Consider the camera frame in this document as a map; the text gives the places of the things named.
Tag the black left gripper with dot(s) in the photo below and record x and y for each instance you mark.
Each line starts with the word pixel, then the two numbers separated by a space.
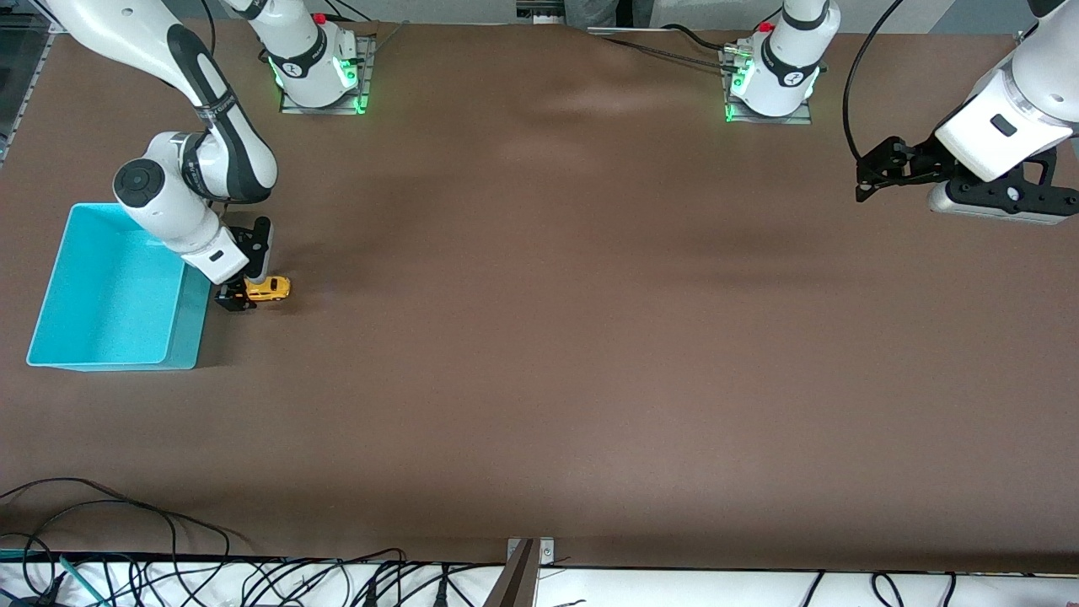
pixel 926 159

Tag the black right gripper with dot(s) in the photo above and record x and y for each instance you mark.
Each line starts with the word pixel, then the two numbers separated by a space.
pixel 229 296

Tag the yellow beetle toy car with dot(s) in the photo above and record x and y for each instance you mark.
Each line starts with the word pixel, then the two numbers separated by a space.
pixel 270 289

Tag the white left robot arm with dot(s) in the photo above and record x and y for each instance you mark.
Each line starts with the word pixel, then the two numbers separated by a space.
pixel 1003 126

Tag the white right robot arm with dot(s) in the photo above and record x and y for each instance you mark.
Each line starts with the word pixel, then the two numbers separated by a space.
pixel 160 194

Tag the turquoise plastic bin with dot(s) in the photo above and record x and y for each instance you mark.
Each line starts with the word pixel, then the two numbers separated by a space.
pixel 110 312

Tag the black power plug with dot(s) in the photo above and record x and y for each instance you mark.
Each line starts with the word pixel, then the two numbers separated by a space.
pixel 440 594
pixel 368 594

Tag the person legs dark trousers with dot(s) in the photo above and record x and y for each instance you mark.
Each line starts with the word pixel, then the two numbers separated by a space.
pixel 594 12

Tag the grey metal bar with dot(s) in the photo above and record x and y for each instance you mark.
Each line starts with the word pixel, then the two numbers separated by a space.
pixel 516 586

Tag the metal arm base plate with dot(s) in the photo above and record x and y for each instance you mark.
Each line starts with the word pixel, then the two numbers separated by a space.
pixel 367 59
pixel 801 120

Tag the metal mounting bracket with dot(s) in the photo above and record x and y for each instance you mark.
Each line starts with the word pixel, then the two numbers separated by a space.
pixel 546 552

